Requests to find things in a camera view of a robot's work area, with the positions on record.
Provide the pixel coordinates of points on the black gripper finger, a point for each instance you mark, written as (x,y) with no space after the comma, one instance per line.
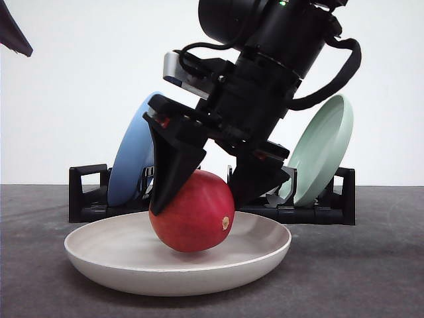
(11,34)
(253,177)
(176,159)

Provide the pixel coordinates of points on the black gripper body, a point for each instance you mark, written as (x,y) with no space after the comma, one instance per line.
(244,110)

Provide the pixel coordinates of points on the red pomegranate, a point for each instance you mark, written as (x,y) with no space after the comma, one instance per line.
(198,217)

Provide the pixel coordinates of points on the white plate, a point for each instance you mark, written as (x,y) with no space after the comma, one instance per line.
(124,253)

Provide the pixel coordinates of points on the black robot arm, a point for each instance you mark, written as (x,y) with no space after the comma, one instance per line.
(286,35)

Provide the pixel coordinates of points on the blue plate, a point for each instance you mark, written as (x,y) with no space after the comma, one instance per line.
(135,154)

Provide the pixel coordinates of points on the green plate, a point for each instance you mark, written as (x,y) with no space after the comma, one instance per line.
(318,150)

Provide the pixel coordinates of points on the black plastic dish rack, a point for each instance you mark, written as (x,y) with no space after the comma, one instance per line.
(87,196)

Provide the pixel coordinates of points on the black cable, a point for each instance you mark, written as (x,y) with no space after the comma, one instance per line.
(313,96)

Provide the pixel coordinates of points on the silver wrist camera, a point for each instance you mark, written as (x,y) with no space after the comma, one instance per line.
(175,73)

